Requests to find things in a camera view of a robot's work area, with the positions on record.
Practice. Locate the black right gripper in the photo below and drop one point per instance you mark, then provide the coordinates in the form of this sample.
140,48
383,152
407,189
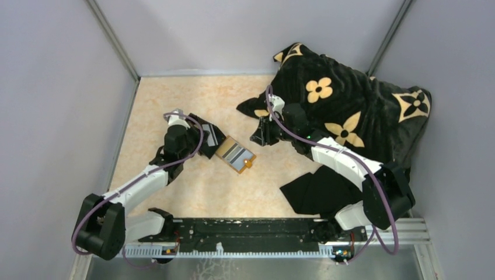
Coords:
262,135

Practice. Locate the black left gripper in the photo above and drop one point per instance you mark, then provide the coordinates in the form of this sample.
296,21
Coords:
196,132

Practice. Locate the black plastic box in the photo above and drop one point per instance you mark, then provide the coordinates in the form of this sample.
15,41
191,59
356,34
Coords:
205,150

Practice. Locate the white card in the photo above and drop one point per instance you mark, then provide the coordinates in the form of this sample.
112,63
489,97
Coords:
211,138

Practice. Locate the gold credit card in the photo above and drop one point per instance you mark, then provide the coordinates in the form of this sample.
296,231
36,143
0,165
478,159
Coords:
227,147

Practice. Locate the blue credit card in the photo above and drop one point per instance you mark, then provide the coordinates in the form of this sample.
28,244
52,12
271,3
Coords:
237,158

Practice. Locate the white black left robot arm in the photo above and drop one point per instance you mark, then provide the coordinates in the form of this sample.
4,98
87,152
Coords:
131,193

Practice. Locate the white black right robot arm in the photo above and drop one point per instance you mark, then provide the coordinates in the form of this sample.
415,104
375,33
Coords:
386,195

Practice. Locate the black cloth piece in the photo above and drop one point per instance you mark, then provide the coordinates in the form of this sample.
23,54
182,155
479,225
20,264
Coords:
322,192

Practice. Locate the black floral blanket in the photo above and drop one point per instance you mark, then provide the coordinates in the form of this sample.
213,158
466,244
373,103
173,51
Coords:
376,119

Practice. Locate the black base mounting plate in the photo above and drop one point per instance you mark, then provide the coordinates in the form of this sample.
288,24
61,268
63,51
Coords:
267,235

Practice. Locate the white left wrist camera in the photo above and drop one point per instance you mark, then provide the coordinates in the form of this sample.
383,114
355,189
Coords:
176,117

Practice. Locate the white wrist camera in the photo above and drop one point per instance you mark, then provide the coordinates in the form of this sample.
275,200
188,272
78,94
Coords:
276,104
176,117

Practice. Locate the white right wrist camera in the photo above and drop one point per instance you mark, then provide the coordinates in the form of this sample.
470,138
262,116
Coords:
276,104

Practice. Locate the aluminium front rail frame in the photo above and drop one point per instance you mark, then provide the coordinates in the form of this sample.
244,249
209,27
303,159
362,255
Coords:
409,231

